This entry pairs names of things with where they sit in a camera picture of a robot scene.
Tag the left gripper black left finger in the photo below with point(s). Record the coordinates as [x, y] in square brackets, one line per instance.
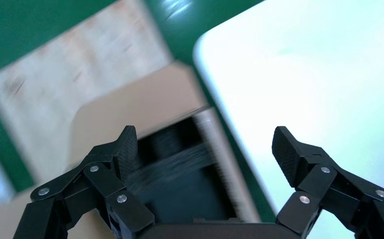
[80, 198]

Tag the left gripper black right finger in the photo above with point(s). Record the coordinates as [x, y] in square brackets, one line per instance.
[330, 198]

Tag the big open cardboard box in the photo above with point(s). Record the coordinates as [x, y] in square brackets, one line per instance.
[139, 102]

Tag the black foam insert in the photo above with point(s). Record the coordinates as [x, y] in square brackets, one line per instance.
[178, 158]

